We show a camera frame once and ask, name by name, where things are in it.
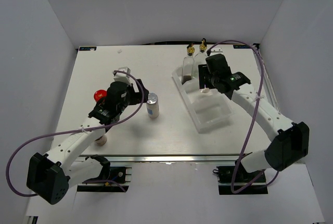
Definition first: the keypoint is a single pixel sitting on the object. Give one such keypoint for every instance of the small jar labelled lid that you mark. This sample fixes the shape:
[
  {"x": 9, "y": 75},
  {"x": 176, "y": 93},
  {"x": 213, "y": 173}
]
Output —
[{"x": 101, "y": 141}]

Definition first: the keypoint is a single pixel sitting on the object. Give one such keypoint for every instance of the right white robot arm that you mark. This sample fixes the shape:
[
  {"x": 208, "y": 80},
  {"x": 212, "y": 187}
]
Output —
[{"x": 289, "y": 140}]

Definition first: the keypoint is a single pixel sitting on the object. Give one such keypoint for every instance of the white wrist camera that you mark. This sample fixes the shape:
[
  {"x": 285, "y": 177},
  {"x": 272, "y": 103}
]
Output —
[
  {"x": 123, "y": 77},
  {"x": 213, "y": 51}
]

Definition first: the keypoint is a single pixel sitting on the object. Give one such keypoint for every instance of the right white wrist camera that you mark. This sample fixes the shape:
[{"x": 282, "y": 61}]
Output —
[{"x": 213, "y": 51}]

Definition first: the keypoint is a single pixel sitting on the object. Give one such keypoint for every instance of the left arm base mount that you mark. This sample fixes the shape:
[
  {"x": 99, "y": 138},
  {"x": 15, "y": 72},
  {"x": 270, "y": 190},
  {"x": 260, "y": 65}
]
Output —
[{"x": 112, "y": 179}]

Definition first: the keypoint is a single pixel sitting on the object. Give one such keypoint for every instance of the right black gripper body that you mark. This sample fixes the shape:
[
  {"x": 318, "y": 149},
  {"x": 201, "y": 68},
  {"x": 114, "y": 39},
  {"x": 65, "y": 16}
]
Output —
[{"x": 213, "y": 81}]

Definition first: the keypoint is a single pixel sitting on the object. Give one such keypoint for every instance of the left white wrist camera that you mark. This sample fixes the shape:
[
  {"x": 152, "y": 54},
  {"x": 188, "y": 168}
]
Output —
[{"x": 123, "y": 77}]

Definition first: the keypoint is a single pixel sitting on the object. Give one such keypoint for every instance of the silver shaker blue label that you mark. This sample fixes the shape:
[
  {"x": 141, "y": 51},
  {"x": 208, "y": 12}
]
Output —
[{"x": 152, "y": 105}]

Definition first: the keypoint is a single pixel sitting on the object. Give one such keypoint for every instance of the silver lid white canister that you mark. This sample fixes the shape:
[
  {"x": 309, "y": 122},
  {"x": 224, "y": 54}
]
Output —
[{"x": 205, "y": 90}]

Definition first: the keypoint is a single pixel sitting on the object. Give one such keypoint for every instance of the red lid sauce jar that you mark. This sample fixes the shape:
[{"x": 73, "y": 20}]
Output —
[{"x": 100, "y": 95}]

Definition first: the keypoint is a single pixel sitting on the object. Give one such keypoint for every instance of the white plastic organizer tray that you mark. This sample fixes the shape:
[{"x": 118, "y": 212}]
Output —
[{"x": 207, "y": 111}]

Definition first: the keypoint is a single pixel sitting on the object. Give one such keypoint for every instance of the clear glass cruet bottle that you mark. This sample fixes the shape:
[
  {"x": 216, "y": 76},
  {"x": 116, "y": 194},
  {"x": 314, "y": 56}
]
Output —
[{"x": 200, "y": 58}]

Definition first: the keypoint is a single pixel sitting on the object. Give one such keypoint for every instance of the glass cruet dark powder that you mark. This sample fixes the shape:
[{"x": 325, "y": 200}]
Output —
[{"x": 188, "y": 62}]

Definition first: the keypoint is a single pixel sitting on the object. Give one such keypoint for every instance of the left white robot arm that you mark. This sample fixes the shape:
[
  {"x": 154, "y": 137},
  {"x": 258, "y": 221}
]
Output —
[{"x": 51, "y": 175}]

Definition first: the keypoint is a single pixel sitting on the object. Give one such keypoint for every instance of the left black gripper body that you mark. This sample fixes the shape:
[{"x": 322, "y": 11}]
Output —
[{"x": 131, "y": 97}]

